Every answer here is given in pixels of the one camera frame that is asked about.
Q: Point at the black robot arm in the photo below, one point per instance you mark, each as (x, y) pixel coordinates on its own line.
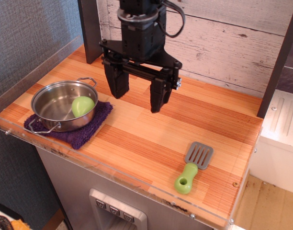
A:
(146, 7)

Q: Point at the green toy pear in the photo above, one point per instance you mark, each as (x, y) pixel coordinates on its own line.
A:
(82, 105)

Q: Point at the clear acrylic table guard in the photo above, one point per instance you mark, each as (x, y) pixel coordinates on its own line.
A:
(147, 150)

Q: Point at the grey toy fridge cabinet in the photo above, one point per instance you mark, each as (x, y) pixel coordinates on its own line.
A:
(73, 182)

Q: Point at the dark left shelf post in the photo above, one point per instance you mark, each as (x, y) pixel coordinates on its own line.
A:
(90, 26)

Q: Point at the dark shelf post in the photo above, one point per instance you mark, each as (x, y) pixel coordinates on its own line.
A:
(90, 26)
(277, 70)

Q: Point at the purple cloth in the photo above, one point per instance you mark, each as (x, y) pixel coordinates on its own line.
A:
(81, 136)

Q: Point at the stainless steel pot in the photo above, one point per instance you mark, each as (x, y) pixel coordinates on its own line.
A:
(52, 106)

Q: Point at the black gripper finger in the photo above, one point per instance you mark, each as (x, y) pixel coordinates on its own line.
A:
(160, 91)
(118, 80)

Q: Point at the orange object at corner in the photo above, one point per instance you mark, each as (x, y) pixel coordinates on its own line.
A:
(18, 225)

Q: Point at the white toy sink unit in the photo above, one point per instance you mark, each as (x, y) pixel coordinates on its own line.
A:
(272, 160)

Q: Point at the green handled grey spatula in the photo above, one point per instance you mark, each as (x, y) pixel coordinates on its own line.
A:
(197, 158)

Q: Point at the dark right shelf post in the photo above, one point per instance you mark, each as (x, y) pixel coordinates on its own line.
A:
(277, 70)

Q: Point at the silver dispenser panel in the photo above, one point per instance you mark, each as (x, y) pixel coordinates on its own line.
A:
(112, 214)

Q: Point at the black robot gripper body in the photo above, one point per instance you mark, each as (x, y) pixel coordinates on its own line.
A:
(141, 49)

